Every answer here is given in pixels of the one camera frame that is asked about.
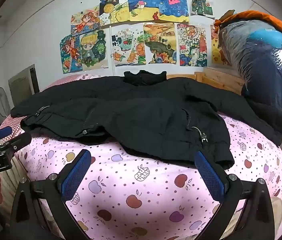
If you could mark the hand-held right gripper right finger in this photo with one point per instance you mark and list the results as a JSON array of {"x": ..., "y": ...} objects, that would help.
[{"x": 209, "y": 177}]

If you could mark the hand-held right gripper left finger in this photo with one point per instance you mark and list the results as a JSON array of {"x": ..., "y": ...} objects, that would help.
[{"x": 77, "y": 175}]

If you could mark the black padded jacket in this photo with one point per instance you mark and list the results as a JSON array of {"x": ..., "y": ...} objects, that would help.
[{"x": 131, "y": 105}]

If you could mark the beige ribbed cloth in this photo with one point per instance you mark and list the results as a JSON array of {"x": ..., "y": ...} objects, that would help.
[{"x": 18, "y": 172}]

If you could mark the grey electric fan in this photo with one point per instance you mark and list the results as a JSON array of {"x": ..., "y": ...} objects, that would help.
[{"x": 2, "y": 102}]

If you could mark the pink apple-print quilt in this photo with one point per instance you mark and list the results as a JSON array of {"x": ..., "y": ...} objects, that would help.
[{"x": 131, "y": 175}]

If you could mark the clear plastic bag of bedding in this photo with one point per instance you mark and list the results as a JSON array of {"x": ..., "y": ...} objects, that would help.
[{"x": 260, "y": 62}]

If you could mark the grey wall panel door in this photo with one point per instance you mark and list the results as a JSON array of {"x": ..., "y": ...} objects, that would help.
[{"x": 22, "y": 85}]

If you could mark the wooden bed frame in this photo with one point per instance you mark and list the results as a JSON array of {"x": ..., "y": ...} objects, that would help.
[{"x": 220, "y": 80}]

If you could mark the orange-haired child wall drawing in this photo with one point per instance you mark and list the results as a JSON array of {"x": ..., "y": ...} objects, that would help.
[{"x": 69, "y": 55}]

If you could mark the blond figure wall drawing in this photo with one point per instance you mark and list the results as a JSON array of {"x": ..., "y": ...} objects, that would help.
[{"x": 92, "y": 50}]

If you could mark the yellow bear wall drawing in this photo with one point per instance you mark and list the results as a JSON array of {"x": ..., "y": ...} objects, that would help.
[{"x": 215, "y": 52}]

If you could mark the pagoda wall drawing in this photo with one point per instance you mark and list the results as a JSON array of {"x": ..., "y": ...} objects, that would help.
[{"x": 193, "y": 45}]

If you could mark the fruit juice wall drawing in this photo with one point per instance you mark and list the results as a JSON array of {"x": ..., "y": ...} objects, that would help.
[{"x": 128, "y": 47}]

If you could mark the mermaid girl wall drawing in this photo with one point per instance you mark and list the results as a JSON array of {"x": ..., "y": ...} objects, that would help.
[{"x": 86, "y": 20}]

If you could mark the orange landscape wall drawing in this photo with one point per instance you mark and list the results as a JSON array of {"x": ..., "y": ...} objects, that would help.
[{"x": 159, "y": 42}]

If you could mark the planets wall drawing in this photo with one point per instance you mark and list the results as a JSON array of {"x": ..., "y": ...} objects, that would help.
[{"x": 112, "y": 8}]

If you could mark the red-haired figure wall drawing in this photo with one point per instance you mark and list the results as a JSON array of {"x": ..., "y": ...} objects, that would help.
[{"x": 199, "y": 0}]

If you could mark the wide underwater wall drawing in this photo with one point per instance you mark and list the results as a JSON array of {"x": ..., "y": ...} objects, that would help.
[{"x": 158, "y": 5}]

